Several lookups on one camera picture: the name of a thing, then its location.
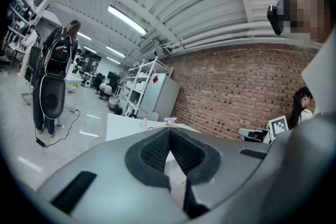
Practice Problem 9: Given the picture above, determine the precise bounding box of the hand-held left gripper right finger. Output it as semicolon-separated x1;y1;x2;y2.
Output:
170;127;271;210

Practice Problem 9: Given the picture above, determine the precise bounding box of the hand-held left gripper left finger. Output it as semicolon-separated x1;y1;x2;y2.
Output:
36;127;190;224

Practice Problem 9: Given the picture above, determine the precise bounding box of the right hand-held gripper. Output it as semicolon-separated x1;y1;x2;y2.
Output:
237;115;289;144

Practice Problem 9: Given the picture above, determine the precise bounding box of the wicker tissue box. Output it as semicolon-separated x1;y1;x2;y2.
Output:
152;124;182;130

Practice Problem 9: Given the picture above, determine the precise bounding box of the woven laundry basket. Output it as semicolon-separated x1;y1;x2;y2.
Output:
108;95;119;111

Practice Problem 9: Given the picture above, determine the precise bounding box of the black power adapter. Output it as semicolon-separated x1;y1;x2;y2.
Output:
35;137;49;148

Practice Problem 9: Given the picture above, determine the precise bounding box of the grey refrigerator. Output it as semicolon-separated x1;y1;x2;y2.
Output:
143;72;182;123

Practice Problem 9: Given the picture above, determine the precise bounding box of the person's cream printed shirt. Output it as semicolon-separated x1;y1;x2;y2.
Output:
301;31;336;116

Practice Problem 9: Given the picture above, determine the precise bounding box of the white shelving rack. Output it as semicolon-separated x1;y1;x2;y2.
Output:
122;56;174;119

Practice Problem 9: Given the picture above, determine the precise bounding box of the black oval device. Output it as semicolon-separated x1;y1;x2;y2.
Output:
39;74;66;121

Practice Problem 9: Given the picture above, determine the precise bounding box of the green cloth table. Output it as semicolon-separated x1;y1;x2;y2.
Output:
65;73;82;88

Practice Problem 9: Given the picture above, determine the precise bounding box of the ceiling air conditioner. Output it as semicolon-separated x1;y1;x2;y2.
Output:
139;39;158;55

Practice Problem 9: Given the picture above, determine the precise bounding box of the black backpack rig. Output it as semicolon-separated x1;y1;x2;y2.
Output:
39;35;76;79

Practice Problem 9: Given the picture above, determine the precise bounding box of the black floor cable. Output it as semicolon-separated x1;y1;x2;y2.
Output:
43;110;81;147

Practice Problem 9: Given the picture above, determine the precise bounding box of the black head-worn camera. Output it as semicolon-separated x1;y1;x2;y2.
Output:
267;4;285;36

